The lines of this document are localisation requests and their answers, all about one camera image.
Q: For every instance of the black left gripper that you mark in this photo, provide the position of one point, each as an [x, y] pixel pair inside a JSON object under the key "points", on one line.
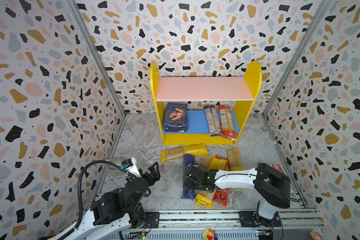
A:
{"points": [[156, 174]]}

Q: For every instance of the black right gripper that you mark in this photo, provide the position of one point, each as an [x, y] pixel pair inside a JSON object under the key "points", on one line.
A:
{"points": [[193, 177]]}

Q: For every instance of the blue Barilla pasta box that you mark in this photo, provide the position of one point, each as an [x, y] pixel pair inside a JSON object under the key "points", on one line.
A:
{"points": [[176, 118]]}

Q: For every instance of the red spaghetti bag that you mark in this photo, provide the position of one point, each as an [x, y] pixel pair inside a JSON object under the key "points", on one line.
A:
{"points": [[227, 123], [221, 196]]}

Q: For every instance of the dark label spaghetti bag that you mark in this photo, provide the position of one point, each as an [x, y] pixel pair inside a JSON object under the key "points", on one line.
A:
{"points": [[213, 121]]}

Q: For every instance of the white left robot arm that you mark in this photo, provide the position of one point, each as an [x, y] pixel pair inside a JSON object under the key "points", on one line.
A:
{"points": [[118, 210]]}

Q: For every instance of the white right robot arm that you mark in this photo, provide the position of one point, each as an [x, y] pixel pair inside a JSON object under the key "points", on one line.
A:
{"points": [[271, 184]]}

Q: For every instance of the yellow shelf unit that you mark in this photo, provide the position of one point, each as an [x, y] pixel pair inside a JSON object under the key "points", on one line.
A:
{"points": [[241, 90]]}

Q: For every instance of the yellow spaghetti bag front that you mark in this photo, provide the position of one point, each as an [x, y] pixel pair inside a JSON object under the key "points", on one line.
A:
{"points": [[205, 198]]}

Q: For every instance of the yellow spaghetti bag middle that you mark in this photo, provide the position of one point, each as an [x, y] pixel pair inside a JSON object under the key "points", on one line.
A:
{"points": [[206, 161]]}

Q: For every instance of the red bottom spaghetti bag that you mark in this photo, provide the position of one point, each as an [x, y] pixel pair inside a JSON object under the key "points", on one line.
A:
{"points": [[221, 196]]}

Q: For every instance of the yellow spaghetti bag lying crosswise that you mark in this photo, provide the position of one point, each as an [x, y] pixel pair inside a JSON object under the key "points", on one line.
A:
{"points": [[178, 153]]}

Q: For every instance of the yellow Pastatime spaghetti bag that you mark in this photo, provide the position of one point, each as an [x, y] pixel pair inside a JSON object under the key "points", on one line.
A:
{"points": [[234, 159]]}

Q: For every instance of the smiling flower toy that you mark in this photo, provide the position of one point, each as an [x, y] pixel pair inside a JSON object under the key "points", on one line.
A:
{"points": [[209, 234]]}

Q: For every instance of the red card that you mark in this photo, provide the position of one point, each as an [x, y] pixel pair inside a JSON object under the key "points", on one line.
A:
{"points": [[278, 167]]}

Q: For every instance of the colourful toy at corner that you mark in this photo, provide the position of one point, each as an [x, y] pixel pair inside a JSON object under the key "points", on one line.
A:
{"points": [[316, 236]]}

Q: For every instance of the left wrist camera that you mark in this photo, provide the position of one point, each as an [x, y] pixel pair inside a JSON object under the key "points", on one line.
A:
{"points": [[130, 165]]}

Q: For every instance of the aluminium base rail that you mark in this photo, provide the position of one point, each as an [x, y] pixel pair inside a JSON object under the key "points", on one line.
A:
{"points": [[290, 224]]}

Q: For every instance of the aluminium corner post left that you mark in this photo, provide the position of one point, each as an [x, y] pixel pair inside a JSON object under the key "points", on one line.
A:
{"points": [[77, 17]]}

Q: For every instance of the aluminium corner post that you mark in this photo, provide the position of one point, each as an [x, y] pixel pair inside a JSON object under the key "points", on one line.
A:
{"points": [[319, 14], [77, 17]]}

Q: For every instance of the aluminium corner post right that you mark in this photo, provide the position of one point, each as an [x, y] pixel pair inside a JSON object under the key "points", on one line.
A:
{"points": [[319, 14]]}

